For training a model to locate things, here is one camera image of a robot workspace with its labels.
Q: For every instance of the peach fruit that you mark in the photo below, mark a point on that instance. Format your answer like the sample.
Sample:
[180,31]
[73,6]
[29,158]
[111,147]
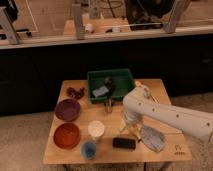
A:
[138,83]

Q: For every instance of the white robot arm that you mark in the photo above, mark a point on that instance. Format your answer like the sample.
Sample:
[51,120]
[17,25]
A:
[196,123]

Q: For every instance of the bunch of dark grapes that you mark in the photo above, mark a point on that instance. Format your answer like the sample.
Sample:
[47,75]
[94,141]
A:
[75,94]

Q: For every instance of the grey-blue sponge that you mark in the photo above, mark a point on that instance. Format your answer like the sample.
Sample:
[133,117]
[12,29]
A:
[100,91]

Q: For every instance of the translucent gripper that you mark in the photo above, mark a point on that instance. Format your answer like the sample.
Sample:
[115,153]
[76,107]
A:
[130,121]

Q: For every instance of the wooden table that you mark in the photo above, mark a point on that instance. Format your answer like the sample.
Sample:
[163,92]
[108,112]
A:
[176,148]

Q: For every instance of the grey-blue cloth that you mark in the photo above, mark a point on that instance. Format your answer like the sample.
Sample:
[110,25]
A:
[152,138]

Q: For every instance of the blue cup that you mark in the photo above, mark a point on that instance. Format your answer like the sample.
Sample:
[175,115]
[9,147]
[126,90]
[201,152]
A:
[88,150]

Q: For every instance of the black rectangular remote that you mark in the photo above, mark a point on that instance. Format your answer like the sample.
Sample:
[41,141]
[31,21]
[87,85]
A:
[124,143]

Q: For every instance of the purple bowl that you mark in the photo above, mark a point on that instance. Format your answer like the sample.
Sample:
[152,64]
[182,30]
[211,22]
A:
[67,110]

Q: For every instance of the green plastic bin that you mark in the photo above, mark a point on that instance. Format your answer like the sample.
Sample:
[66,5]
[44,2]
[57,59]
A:
[122,78]

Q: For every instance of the black object in bin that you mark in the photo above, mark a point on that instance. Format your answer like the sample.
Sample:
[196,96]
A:
[109,83]

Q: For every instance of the white cup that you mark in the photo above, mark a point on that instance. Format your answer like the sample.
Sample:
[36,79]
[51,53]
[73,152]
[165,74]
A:
[96,129]

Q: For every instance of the yellow banana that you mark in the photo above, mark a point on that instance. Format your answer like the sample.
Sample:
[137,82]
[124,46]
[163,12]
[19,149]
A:
[132,129]

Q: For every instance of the orange-red bowl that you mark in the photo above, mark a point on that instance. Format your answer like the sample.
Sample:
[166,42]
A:
[67,136]

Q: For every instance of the small metal cup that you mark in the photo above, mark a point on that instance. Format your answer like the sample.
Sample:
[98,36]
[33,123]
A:
[109,105]

